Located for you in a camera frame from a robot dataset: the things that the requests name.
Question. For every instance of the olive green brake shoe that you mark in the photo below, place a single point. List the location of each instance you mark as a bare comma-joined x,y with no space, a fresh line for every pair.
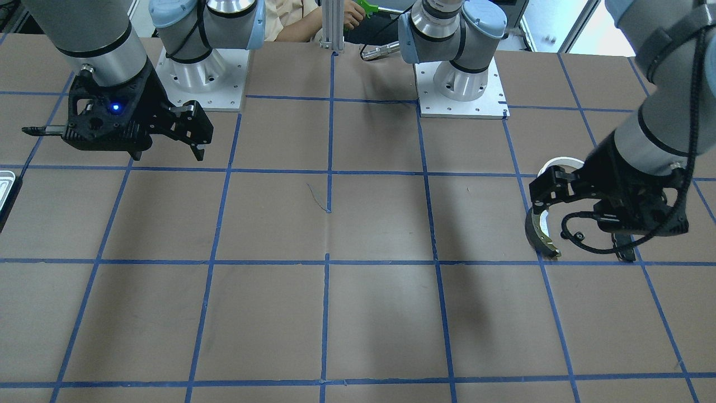
537,234

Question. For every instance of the white curved plastic clamp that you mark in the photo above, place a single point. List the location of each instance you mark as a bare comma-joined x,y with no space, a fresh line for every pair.
562,163

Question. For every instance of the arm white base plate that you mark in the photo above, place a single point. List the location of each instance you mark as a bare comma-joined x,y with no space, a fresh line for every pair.
445,92
217,82

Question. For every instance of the aluminium frame post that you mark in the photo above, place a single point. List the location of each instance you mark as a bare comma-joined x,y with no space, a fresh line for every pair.
333,12

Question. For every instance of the person in beige shirt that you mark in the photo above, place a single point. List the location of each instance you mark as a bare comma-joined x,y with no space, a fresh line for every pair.
292,21

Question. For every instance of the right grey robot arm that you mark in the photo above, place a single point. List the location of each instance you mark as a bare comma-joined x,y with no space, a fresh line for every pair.
102,34

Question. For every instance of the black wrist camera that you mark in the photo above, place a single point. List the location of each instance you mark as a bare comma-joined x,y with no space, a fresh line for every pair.
646,217

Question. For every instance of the black flat plastic part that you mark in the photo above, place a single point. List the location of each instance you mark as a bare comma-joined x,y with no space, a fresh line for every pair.
624,255

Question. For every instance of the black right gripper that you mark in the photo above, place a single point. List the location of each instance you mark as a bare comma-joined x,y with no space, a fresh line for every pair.
146,99

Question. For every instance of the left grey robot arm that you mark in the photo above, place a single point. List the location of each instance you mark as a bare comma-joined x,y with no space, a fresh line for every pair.
674,50

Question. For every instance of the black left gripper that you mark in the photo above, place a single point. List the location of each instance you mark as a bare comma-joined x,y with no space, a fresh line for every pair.
620,168

